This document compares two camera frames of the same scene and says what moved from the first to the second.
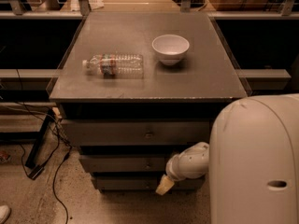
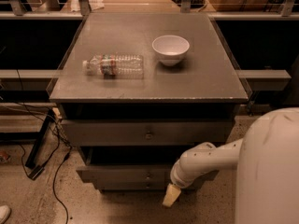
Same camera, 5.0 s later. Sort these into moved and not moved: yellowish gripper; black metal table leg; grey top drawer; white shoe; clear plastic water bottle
Moved: yellowish gripper
Not moved: grey top drawer; clear plastic water bottle; white shoe; black metal table leg
